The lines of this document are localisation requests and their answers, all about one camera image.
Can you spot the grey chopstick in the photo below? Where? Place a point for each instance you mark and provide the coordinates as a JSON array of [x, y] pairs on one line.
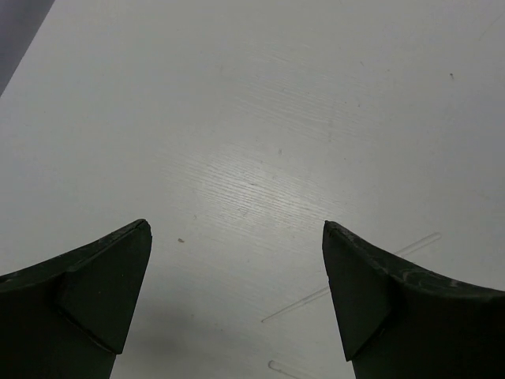
[[287, 370]]

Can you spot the white chopstick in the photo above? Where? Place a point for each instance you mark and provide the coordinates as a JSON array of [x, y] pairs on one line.
[[404, 252]]

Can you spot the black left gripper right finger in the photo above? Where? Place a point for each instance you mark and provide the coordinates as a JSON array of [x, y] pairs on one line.
[[399, 320]]

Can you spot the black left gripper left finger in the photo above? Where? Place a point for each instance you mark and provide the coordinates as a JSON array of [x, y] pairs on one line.
[[69, 316]]

